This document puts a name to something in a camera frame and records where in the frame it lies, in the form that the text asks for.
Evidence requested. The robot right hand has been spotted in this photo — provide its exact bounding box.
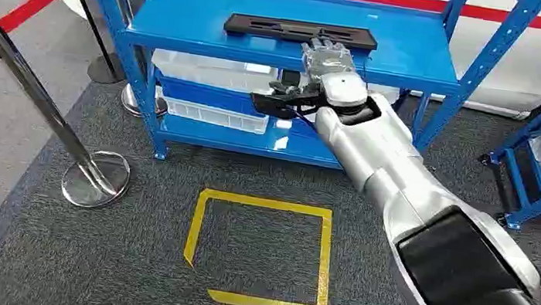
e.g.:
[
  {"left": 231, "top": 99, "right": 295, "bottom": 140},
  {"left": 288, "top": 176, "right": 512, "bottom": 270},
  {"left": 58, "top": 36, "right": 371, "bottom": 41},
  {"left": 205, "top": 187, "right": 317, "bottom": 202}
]
[{"left": 294, "top": 34, "right": 376, "bottom": 113}]

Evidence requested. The black plastic parts tray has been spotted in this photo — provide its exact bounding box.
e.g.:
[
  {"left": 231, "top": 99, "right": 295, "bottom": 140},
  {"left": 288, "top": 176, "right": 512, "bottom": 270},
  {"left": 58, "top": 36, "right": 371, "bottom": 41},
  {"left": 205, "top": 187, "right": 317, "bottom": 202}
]
[{"left": 222, "top": 11, "right": 380, "bottom": 53}]

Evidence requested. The large blue metal shelf rack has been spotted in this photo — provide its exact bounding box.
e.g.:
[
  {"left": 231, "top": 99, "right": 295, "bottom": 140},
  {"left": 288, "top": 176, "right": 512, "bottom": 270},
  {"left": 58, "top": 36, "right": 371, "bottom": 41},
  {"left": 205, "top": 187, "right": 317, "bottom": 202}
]
[{"left": 48, "top": 0, "right": 541, "bottom": 205}]

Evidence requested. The yellow floor tape square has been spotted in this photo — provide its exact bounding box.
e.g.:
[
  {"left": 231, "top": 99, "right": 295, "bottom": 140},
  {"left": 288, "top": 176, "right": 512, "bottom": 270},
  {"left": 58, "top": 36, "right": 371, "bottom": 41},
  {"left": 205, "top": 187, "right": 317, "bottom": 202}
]
[{"left": 176, "top": 186, "right": 341, "bottom": 305}]

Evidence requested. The chrome stanchion with black cap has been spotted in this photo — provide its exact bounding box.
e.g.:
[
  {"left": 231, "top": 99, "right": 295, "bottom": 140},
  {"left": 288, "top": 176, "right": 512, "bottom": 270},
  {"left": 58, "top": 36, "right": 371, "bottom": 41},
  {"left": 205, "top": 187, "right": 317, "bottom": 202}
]
[{"left": 0, "top": 16, "right": 148, "bottom": 214}]

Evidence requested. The black camera cable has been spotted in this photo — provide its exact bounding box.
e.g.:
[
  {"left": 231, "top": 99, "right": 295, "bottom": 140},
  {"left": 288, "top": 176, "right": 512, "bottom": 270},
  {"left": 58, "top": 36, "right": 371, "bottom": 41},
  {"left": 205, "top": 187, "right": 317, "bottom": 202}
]
[{"left": 289, "top": 108, "right": 319, "bottom": 128}]

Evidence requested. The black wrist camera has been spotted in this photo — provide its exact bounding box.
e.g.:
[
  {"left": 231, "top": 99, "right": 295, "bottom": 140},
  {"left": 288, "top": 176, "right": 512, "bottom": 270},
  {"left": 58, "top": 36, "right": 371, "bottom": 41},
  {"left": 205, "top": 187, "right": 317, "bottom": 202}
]
[{"left": 247, "top": 77, "right": 328, "bottom": 125}]

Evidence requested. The chrome stanchion post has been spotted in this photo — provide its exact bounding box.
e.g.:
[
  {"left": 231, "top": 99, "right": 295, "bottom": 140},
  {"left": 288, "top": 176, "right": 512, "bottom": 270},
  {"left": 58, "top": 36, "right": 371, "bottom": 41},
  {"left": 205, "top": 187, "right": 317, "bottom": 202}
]
[{"left": 80, "top": 0, "right": 182, "bottom": 122}]

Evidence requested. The black post stanchion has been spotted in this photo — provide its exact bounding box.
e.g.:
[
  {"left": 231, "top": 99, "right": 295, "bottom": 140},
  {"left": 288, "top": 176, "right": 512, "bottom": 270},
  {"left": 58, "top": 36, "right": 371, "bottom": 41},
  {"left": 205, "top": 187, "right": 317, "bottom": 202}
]
[{"left": 35, "top": 0, "right": 136, "bottom": 87}]

